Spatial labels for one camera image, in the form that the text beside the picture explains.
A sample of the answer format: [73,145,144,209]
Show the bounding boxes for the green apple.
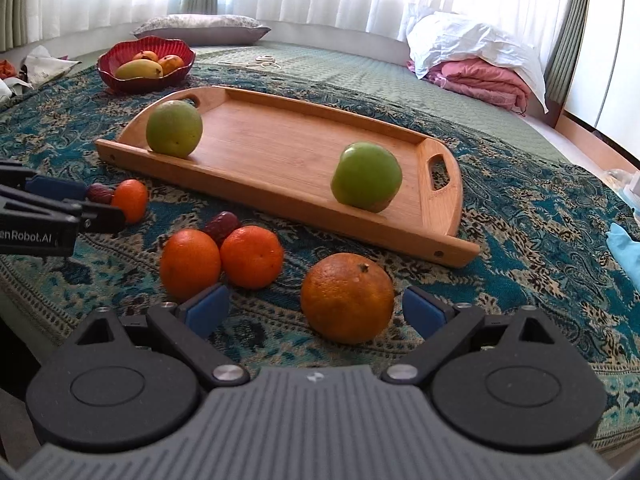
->
[331,142,402,214]

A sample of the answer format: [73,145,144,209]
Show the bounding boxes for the small tangerine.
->
[160,229,221,302]
[220,226,284,289]
[111,179,149,224]

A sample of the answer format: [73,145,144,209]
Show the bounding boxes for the wooden serving tray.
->
[96,87,480,268]

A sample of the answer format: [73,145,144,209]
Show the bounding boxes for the yellow mango in bowl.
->
[114,60,163,80]

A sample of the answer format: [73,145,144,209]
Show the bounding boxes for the teal paisley blanket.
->
[1,65,639,452]

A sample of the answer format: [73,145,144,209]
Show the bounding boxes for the red scalloped fruit bowl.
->
[96,36,195,94]

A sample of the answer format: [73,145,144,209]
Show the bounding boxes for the large dull orange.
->
[300,252,395,344]

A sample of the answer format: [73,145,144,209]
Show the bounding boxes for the orange fruit in bowl right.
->
[157,54,184,76]

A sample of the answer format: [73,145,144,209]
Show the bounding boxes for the large round green fruit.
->
[145,100,203,158]

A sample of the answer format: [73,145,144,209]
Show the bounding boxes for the white crumpled duvet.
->
[407,11,546,104]

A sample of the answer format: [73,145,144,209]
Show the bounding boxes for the green curtain right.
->
[544,0,589,110]

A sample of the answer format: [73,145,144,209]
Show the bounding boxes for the pink folded blanket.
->
[424,58,533,115]

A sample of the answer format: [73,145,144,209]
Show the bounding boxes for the grey floral pillow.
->
[132,14,271,47]

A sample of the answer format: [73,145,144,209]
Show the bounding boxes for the dark red date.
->
[86,183,115,205]
[202,211,242,247]

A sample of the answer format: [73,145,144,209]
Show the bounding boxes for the orange fruit in bowl left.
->
[132,50,160,63]

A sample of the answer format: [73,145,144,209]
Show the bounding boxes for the orange fruit in bowl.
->
[157,54,184,76]
[132,50,160,63]

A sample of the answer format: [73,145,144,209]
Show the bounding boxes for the green quilted mattress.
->
[195,41,567,162]

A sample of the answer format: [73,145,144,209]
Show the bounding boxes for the white crumpled paper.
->
[21,46,80,88]

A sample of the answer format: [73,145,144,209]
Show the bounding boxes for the light blue cloth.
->
[606,223,640,290]

